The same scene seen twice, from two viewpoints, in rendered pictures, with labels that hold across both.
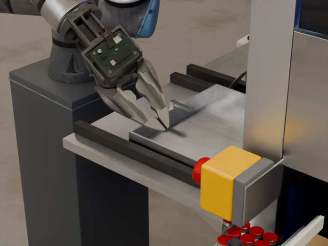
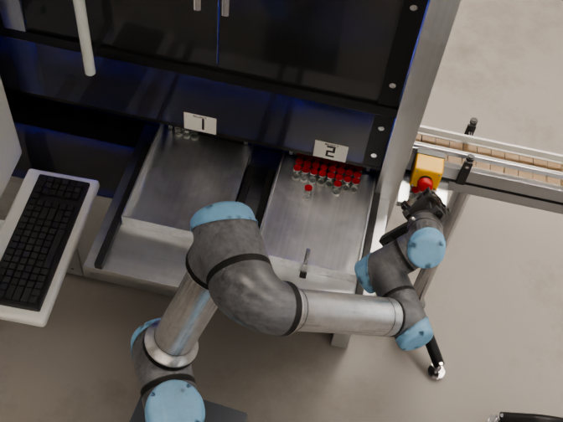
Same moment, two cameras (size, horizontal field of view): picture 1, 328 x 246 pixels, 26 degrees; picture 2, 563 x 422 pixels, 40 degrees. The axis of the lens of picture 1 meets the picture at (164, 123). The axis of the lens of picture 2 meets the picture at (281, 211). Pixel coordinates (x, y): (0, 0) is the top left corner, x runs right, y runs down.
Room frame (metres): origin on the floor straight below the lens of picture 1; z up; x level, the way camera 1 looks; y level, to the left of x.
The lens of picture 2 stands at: (1.84, 0.79, 2.51)
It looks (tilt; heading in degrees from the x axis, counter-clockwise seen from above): 54 degrees down; 236
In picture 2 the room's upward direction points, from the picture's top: 8 degrees clockwise
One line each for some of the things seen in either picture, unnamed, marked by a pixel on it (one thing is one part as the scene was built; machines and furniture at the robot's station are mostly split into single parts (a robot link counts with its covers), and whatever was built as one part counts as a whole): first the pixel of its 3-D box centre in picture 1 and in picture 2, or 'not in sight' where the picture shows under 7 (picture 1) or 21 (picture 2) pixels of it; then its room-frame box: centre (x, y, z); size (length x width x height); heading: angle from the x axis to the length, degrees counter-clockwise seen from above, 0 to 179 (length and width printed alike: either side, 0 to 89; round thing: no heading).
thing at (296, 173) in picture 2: not in sight; (325, 179); (1.02, -0.23, 0.90); 0.18 x 0.02 x 0.05; 140
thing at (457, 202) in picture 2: not in sight; (436, 251); (0.61, -0.12, 0.46); 0.09 x 0.09 x 0.77; 50
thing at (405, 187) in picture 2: not in sight; (423, 188); (0.77, -0.12, 0.87); 0.14 x 0.13 x 0.02; 50
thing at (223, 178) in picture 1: (235, 184); (426, 170); (0.81, -0.10, 0.99); 0.08 x 0.07 x 0.07; 50
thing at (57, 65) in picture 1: (76, 52); not in sight; (1.64, 0.22, 0.84); 0.15 x 0.15 x 0.10
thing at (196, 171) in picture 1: (208, 173); (425, 183); (0.84, -0.06, 0.99); 0.04 x 0.04 x 0.04; 50
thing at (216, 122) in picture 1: (249, 143); (317, 213); (1.09, -0.15, 0.90); 0.34 x 0.26 x 0.04; 50
